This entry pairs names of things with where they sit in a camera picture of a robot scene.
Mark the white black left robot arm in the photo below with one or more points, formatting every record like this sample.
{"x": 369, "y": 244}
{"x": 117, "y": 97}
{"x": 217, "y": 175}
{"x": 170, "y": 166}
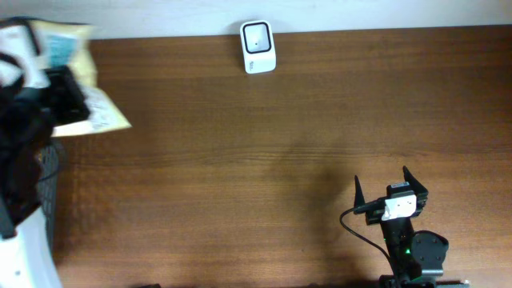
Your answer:
{"x": 26, "y": 259}

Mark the dark mesh basket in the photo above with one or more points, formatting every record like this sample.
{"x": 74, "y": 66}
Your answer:
{"x": 49, "y": 158}

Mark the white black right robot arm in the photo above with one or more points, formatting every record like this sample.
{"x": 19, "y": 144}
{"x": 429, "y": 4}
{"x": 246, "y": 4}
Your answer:
{"x": 416, "y": 257}

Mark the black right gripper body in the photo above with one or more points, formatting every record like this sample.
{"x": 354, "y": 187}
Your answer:
{"x": 374, "y": 216}

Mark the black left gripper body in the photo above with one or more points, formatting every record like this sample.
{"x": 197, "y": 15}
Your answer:
{"x": 67, "y": 102}

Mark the yellow blue chip bag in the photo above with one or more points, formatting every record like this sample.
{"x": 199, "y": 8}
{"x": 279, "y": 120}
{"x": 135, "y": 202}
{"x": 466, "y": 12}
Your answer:
{"x": 67, "y": 44}

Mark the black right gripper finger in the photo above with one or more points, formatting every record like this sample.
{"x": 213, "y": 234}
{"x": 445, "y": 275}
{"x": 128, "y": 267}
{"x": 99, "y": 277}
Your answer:
{"x": 415, "y": 184}
{"x": 359, "y": 200}

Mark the white barcode scanner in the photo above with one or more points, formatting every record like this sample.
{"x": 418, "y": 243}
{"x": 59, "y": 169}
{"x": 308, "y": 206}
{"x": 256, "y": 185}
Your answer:
{"x": 258, "y": 47}

